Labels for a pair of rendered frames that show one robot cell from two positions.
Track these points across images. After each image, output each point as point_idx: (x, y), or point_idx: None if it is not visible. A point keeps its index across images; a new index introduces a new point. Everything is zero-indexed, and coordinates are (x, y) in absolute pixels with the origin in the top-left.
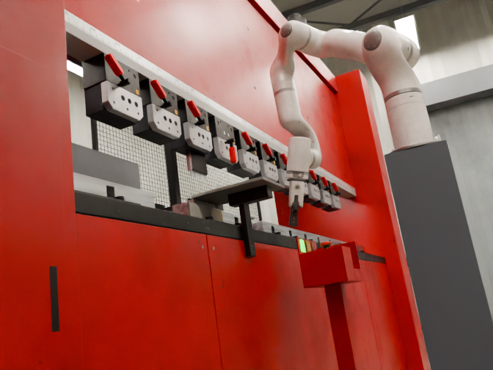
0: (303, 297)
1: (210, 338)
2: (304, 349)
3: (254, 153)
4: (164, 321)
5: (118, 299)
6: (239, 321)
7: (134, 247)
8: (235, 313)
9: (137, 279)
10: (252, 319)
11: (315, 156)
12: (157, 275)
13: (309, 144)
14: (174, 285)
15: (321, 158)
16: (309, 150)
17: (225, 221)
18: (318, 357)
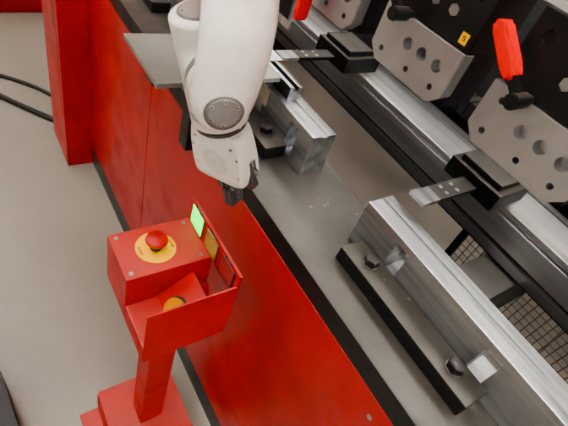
0: (264, 330)
1: (141, 144)
2: (232, 343)
3: (456, 39)
4: (121, 92)
5: (106, 51)
6: (163, 173)
7: (112, 26)
8: (161, 162)
9: (112, 49)
10: (174, 193)
11: (185, 83)
12: (120, 59)
13: (172, 36)
14: (127, 77)
15: (194, 110)
16: (177, 57)
17: (270, 110)
18: (253, 401)
